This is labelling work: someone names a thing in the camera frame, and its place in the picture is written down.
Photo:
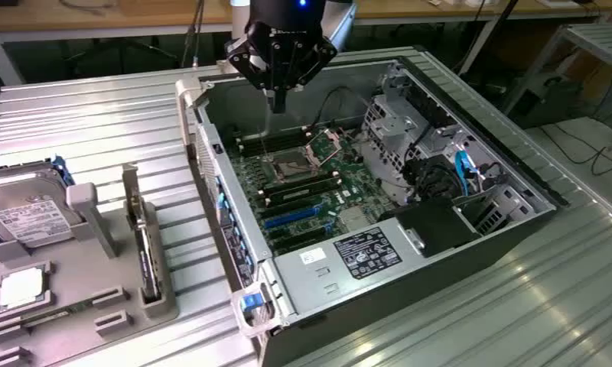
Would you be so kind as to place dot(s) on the hard disk with blue caddy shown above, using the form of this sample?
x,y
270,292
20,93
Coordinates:
x,y
25,214

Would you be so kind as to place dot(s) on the silver CPU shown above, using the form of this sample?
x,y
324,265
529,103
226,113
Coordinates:
x,y
23,286

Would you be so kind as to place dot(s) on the black equipment box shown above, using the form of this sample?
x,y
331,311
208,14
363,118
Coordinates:
x,y
546,103

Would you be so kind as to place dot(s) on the graphics card with metal bracket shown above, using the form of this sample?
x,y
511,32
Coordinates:
x,y
146,260

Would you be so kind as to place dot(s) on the thin metal locking lever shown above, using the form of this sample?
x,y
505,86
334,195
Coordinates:
x,y
266,143

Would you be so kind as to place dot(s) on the wooden desk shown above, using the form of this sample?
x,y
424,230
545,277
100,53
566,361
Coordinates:
x,y
107,21
414,11

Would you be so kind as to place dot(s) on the blue case release latch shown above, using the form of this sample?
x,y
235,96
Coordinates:
x,y
251,301

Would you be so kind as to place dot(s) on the metal disk bay cage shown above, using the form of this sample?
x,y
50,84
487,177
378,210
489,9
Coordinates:
x,y
387,126

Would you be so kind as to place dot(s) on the black open PC case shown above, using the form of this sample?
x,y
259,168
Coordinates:
x,y
387,306

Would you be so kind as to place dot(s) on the CPU socket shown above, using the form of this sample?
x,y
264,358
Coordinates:
x,y
292,166

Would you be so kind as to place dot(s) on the metal slat side table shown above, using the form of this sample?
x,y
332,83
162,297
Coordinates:
x,y
602,42

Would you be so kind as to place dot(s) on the installed RAM stick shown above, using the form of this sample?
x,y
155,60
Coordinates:
x,y
300,195

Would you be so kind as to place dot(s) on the silver chipset heatsink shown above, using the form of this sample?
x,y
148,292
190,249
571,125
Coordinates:
x,y
356,218

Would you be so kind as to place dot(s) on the metal socket cover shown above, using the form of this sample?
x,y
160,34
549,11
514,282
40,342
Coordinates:
x,y
331,143

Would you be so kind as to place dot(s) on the green motherboard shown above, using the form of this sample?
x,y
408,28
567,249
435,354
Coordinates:
x,y
352,191

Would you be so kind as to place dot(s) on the black plastic shroud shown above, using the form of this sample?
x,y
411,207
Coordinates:
x,y
434,225

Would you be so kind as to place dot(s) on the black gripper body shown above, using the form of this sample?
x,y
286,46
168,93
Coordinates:
x,y
286,23

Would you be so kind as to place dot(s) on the grey power supply unit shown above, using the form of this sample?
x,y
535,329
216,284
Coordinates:
x,y
311,283

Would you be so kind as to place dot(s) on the green RAM stick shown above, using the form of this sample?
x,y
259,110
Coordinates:
x,y
56,315

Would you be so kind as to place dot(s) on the black office chair base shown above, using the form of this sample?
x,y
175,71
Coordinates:
x,y
123,47

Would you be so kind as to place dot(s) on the blue expansion slot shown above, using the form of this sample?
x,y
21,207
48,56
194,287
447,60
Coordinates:
x,y
291,218

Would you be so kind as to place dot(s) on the grey parts rack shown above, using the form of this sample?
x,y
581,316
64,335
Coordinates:
x,y
82,275

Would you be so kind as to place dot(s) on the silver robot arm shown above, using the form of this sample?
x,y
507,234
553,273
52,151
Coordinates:
x,y
344,26

